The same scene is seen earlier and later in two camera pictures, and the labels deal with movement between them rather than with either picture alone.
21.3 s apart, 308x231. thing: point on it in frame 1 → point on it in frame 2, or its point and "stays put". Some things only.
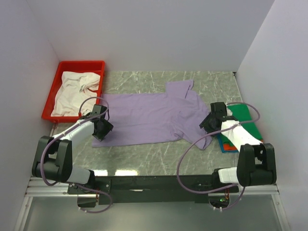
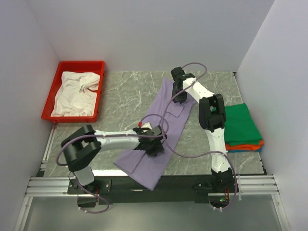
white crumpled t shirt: [76, 86] stays put
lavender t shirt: [154, 118] → [163, 111]
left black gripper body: [106, 127] → [155, 148]
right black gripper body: [207, 123] → [178, 95]
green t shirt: [241, 113] stays put
